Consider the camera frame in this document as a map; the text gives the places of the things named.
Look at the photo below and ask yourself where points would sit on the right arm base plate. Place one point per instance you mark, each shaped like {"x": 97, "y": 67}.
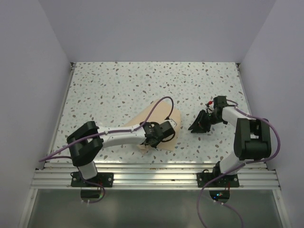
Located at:
{"x": 205, "y": 176}

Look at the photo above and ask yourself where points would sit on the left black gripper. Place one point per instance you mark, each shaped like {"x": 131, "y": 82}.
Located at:
{"x": 155, "y": 145}

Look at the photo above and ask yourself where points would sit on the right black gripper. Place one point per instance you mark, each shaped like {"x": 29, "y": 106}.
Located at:
{"x": 199, "y": 126}

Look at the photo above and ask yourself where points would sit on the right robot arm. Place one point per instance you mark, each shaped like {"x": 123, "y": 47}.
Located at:
{"x": 251, "y": 143}

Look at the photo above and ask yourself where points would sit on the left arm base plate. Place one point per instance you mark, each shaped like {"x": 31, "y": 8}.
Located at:
{"x": 104, "y": 179}

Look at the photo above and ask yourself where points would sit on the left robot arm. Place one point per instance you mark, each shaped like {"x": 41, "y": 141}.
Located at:
{"x": 86, "y": 142}

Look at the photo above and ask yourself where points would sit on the aluminium rail frame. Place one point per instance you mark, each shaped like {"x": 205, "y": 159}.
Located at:
{"x": 113, "y": 93}

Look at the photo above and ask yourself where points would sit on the beige cloth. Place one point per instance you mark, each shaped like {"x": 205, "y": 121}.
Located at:
{"x": 159, "y": 114}

